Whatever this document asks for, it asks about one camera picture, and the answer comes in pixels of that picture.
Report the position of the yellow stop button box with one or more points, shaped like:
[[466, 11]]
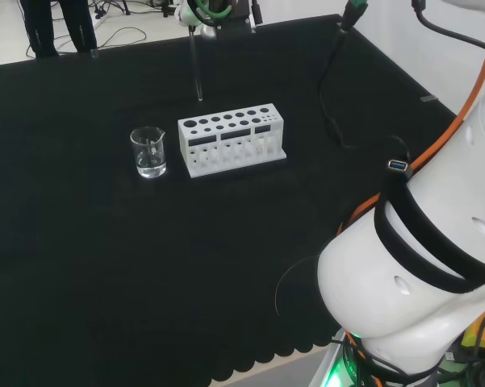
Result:
[[481, 331]]

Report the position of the black bench cloth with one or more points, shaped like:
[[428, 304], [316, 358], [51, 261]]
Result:
[[105, 250]]

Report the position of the clear glass beaker with water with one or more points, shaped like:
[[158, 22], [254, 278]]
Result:
[[148, 155]]

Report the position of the clear glass rod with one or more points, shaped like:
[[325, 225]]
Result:
[[197, 68]]

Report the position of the black plug with blue socket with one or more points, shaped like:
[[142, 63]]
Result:
[[399, 165]]

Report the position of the white test tube rack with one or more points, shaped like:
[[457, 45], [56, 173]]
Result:
[[230, 135]]

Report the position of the small clear plastic clip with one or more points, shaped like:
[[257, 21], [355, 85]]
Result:
[[428, 98]]

